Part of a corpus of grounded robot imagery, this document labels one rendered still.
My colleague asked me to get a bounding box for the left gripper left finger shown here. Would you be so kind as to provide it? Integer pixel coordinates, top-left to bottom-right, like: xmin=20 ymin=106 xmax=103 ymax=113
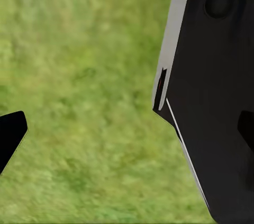
xmin=0 ymin=111 xmax=28 ymax=174

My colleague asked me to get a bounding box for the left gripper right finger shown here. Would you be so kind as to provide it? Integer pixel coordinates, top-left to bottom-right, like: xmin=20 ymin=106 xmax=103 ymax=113
xmin=237 ymin=110 xmax=254 ymax=153

